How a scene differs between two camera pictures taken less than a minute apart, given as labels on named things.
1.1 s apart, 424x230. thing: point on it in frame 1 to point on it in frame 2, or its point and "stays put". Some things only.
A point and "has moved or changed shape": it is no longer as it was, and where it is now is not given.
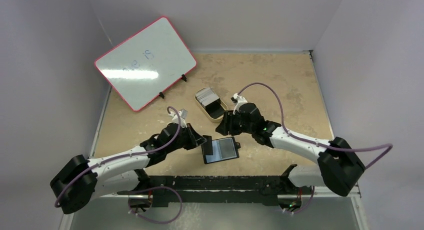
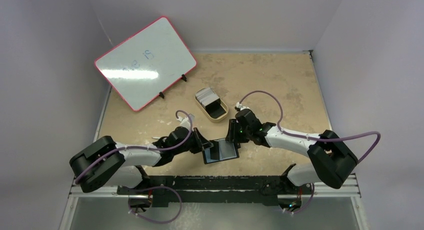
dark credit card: [226, 148] stays put
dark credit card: [207, 146] has moved or changed shape
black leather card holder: [223, 149] stays put
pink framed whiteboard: [145, 63] stays put
